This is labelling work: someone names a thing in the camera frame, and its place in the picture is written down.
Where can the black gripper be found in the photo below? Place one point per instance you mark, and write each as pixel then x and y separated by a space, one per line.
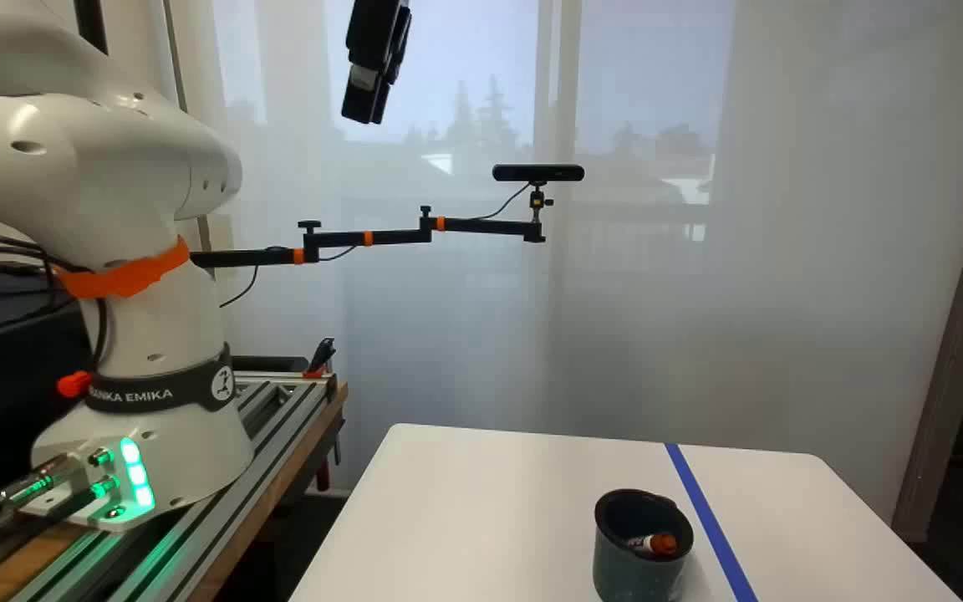
pixel 379 30

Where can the orange Expo marker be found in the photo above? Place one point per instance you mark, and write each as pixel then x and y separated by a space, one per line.
pixel 656 543

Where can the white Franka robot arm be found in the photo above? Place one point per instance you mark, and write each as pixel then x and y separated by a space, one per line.
pixel 116 168

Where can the dark teal cup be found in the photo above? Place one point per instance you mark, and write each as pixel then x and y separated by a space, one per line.
pixel 633 573

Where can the black red clamp tool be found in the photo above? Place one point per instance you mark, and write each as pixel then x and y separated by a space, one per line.
pixel 318 357

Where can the wooden bench board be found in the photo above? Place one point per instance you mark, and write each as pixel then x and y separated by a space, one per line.
pixel 270 503

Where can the black equipment cabinet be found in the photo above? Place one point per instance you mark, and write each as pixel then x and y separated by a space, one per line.
pixel 3 378

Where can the white sheer curtain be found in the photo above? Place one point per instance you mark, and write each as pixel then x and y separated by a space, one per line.
pixel 839 223

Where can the blue tape outline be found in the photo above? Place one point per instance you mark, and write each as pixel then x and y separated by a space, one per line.
pixel 710 519

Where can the black stereo camera bar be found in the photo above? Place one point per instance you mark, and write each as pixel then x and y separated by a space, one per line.
pixel 538 170

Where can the aluminium rail base frame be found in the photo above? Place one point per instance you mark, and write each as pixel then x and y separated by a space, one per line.
pixel 168 535

